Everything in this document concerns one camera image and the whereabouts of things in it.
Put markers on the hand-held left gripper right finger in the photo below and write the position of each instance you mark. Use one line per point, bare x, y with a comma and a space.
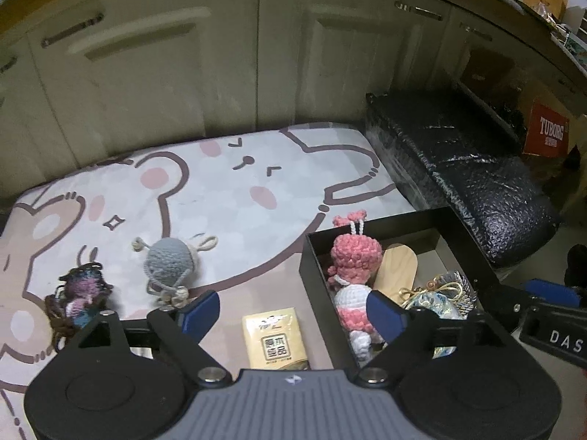
385, 316

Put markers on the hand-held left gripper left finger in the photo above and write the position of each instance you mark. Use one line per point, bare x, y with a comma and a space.
202, 314

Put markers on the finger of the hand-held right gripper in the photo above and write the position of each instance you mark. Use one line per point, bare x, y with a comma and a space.
509, 305
557, 293

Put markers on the oval wooden board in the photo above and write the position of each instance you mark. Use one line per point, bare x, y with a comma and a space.
396, 270

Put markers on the grey crochet toy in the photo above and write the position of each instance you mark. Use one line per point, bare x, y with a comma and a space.
167, 261

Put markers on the pink crochet doll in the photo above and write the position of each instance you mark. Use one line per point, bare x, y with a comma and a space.
355, 252

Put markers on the yellow tissue packet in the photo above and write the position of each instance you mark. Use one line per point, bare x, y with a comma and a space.
275, 339

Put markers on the black cardboard box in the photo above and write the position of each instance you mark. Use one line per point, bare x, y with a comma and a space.
316, 261

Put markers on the dark brown purple yarn doll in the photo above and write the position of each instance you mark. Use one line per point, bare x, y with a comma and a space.
80, 293

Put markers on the black fuzzy cloth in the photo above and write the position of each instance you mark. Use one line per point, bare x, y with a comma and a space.
578, 266

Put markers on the cartoon bear printed blanket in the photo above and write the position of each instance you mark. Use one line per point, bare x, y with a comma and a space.
206, 192

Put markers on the black wrapped bench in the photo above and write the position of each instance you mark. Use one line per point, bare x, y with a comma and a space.
458, 156

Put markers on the red carton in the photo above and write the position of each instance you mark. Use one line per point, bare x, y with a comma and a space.
545, 128

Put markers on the cream cabinet door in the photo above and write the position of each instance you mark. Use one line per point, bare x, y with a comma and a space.
160, 91
458, 41
27, 123
348, 55

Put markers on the brown cardboard box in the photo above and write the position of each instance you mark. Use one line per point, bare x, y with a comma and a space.
486, 68

